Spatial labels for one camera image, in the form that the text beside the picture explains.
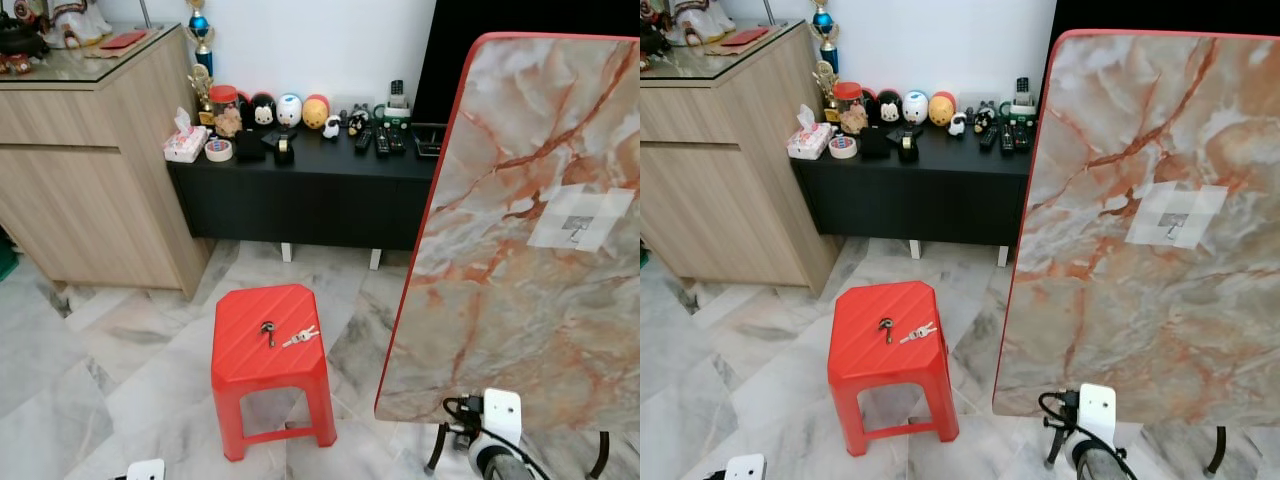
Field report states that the marble folding table red rim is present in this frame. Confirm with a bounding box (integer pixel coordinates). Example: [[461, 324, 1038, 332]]
[[373, 31, 641, 480], [991, 27, 1280, 477]]

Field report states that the flat wooden tray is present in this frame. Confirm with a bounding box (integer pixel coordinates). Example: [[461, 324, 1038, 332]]
[[704, 26, 780, 57], [84, 29, 157, 60]]

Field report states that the black low console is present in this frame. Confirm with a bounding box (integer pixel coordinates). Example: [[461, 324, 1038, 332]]
[[164, 124, 443, 269], [789, 122, 1037, 267]]

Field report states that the cordless phone on cradle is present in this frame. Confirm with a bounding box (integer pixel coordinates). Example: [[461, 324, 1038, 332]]
[[374, 79, 414, 130], [1001, 76, 1037, 127]]

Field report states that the light wooden cabinet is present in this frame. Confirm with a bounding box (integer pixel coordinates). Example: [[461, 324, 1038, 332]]
[[640, 19, 840, 297], [0, 24, 212, 300]]

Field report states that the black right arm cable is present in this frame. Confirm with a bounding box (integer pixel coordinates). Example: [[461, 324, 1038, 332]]
[[442, 395, 487, 429], [1037, 389, 1081, 421]]

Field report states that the white adhesive patch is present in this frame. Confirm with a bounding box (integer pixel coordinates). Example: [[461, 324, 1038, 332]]
[[526, 184, 637, 253], [1126, 181, 1229, 250]]

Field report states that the small gold trophy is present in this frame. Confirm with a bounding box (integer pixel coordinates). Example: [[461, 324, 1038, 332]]
[[189, 63, 217, 127], [812, 60, 840, 124]]

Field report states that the black tray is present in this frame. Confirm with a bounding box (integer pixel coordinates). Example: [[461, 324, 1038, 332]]
[[409, 122, 449, 160]]

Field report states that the black teapot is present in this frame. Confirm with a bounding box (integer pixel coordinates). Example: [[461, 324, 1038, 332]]
[[0, 14, 50, 62], [640, 9, 674, 57]]

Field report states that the white robed figurine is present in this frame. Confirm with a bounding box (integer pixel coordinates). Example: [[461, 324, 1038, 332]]
[[39, 0, 114, 50], [664, 0, 737, 47]]

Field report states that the white pink tissue box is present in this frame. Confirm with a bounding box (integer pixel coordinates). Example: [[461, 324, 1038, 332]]
[[786, 104, 834, 162], [162, 106, 210, 164]]

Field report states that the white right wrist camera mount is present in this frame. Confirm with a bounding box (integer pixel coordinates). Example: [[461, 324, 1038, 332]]
[[1076, 383, 1118, 447], [481, 388, 524, 449]]

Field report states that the clear jar red lid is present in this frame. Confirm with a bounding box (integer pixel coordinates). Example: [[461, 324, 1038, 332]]
[[834, 81, 868, 137], [207, 84, 242, 140]]

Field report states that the tall blue gold trophy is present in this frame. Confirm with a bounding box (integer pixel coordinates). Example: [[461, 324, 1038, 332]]
[[186, 0, 216, 77], [809, 0, 840, 74]]

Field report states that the red plastic stool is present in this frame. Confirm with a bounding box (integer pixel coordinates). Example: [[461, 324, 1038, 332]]
[[209, 283, 339, 464], [826, 280, 961, 459]]

